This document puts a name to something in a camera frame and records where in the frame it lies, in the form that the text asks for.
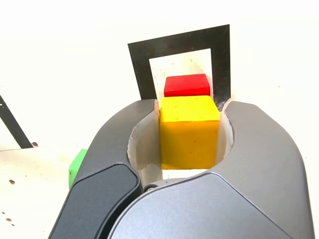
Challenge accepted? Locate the red cube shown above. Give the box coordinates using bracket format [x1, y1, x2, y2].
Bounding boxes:
[163, 73, 211, 98]

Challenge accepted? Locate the yellow cube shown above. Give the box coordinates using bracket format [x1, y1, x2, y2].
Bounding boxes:
[159, 95, 220, 171]

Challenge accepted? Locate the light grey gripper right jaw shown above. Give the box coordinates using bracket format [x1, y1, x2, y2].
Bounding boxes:
[107, 101, 316, 239]

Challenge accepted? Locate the green cube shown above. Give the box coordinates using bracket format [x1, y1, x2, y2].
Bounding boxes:
[68, 148, 88, 189]

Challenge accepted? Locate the black tape strip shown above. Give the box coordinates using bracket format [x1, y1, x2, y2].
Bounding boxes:
[0, 94, 34, 149]

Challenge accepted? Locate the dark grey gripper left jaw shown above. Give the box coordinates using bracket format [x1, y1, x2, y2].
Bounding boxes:
[48, 99, 163, 239]

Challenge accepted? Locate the black tape square outline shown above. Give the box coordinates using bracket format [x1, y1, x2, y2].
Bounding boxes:
[127, 24, 231, 112]

